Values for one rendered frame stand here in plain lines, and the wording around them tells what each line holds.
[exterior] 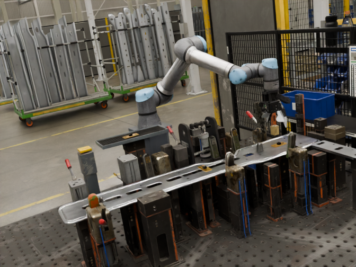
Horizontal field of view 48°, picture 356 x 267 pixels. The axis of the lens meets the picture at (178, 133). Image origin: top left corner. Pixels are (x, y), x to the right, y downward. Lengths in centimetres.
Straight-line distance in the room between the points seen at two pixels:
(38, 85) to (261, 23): 549
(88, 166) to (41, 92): 672
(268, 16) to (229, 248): 289
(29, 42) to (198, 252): 728
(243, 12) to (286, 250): 316
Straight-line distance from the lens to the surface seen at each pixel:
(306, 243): 193
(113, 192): 190
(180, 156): 209
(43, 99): 876
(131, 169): 195
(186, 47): 218
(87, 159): 207
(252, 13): 448
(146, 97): 242
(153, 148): 245
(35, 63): 874
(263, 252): 187
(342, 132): 230
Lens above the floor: 173
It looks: 16 degrees down
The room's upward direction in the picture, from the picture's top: 8 degrees counter-clockwise
